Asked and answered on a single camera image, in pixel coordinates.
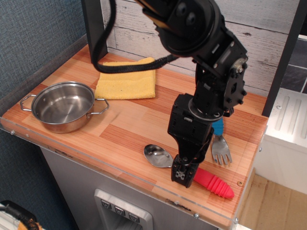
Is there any blue handled metal fork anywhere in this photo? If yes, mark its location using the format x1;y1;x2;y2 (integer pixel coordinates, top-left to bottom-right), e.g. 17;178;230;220
212;119;232;165

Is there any red handled metal spoon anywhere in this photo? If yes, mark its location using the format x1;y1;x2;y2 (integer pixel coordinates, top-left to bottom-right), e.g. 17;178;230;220
144;144;235;199

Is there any white toy sink unit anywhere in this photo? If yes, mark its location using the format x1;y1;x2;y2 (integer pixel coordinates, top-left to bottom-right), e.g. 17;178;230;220
253;34;307;195

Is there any dark left vertical post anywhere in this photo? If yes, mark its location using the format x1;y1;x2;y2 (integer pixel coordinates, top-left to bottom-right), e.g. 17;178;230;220
81;0;105;64

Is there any black braided cable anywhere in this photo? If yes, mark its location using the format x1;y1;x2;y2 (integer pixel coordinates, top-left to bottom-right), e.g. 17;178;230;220
92;0;179;74

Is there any dark vertical post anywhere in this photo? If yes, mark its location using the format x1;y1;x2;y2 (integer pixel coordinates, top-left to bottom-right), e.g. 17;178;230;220
81;0;105;64
262;0;307;117

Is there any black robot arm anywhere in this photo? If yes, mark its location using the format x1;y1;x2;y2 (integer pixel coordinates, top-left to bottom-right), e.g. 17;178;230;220
139;0;248;187

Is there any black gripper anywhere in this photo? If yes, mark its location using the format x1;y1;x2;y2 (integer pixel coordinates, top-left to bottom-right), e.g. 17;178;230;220
167;94;213;188

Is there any dark right vertical post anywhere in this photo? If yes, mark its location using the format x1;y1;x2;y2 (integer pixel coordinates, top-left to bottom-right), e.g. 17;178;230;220
262;0;307;117

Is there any orange object bottom left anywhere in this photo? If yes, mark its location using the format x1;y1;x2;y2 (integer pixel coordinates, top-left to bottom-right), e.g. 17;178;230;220
17;219;43;230

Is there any yellow folded cloth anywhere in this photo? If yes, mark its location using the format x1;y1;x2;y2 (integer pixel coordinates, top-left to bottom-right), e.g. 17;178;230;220
94;70;156;100

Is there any silver dispenser button panel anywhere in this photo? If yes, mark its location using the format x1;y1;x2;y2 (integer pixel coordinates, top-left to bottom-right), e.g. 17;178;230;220
94;189;154;230

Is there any stainless steel pot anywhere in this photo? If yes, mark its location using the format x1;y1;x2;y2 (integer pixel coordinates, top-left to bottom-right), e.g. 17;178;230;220
20;81;110;134

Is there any grey toy cabinet front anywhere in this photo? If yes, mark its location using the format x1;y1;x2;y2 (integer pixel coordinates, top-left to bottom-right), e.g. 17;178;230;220
42;149;216;230

